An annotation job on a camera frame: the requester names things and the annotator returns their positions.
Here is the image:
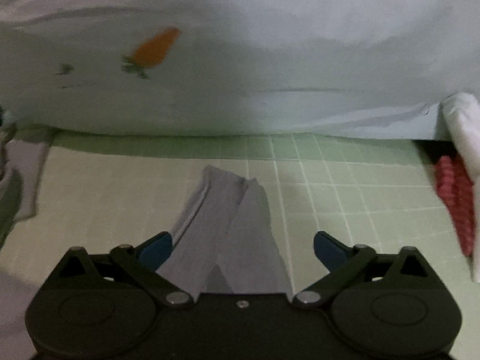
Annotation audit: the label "light blue carrot-print pillow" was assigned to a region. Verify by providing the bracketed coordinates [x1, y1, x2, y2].
[1, 0, 479, 140]

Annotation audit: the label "grey fleece pants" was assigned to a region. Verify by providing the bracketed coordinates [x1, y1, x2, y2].
[0, 136, 296, 346]

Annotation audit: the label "white cloth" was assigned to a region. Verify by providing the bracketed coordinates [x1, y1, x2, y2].
[442, 93, 479, 283]

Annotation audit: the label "red knitted cloth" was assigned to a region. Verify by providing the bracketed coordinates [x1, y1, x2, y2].
[434, 154, 476, 257]

